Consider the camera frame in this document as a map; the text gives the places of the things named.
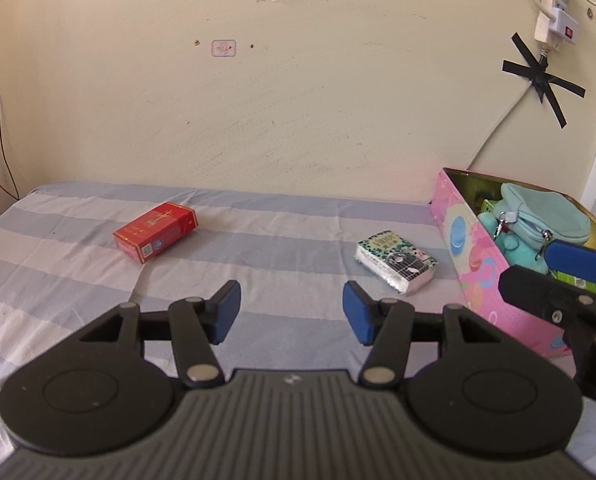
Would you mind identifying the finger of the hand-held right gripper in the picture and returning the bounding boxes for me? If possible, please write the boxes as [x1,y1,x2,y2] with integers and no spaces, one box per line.
[498,265,596,406]
[547,240,596,286]

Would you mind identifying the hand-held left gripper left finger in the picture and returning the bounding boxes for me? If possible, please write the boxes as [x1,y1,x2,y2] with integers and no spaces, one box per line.
[80,280,242,391]

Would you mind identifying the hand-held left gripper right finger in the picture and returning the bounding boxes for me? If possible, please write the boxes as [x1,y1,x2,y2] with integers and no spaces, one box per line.
[342,280,504,388]

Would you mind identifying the large green medicine box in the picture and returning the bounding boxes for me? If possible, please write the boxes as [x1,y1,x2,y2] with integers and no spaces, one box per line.
[555,270,596,291]

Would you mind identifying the teal plush toy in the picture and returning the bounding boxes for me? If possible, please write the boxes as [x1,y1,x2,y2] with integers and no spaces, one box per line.
[478,212,549,276]

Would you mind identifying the pink biscuit tin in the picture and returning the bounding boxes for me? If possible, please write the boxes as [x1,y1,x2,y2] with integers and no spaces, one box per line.
[429,167,596,359]

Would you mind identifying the teal zip coin pouch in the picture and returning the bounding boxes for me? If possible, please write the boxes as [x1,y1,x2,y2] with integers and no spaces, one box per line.
[493,182,591,246]

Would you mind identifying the patterned tissue pack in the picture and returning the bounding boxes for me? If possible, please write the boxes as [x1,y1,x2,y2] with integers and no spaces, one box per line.
[354,230,438,296]

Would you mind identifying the striped bed sheet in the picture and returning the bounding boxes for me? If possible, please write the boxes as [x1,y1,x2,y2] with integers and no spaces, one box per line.
[0,181,596,480]

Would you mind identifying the red cigarette box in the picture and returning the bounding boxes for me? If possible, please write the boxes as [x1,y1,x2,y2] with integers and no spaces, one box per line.
[112,201,198,264]

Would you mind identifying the crossed black tape strips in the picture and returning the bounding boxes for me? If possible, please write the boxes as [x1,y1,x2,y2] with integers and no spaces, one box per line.
[502,32,586,128]

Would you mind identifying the white wall cable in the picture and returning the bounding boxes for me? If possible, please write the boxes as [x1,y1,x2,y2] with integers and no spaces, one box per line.
[465,82,534,171]

